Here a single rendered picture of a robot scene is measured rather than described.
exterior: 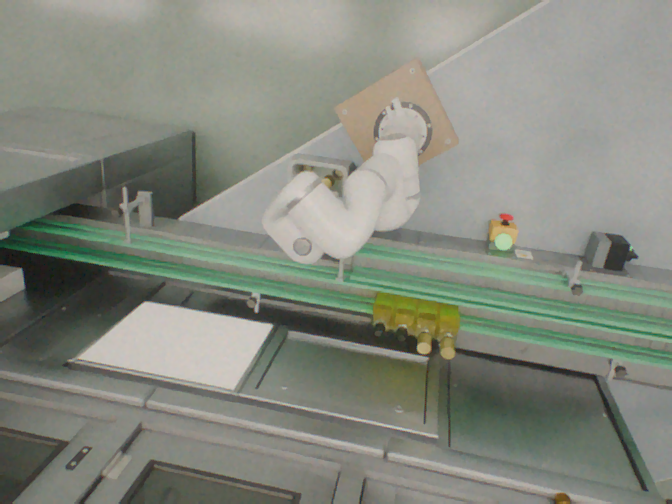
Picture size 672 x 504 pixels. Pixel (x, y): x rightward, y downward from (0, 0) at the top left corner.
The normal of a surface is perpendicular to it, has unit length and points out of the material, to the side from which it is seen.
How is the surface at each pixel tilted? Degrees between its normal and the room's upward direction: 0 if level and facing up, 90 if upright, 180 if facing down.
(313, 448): 90
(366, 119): 5
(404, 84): 5
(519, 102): 0
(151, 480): 90
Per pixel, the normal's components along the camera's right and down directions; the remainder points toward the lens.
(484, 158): -0.18, 0.37
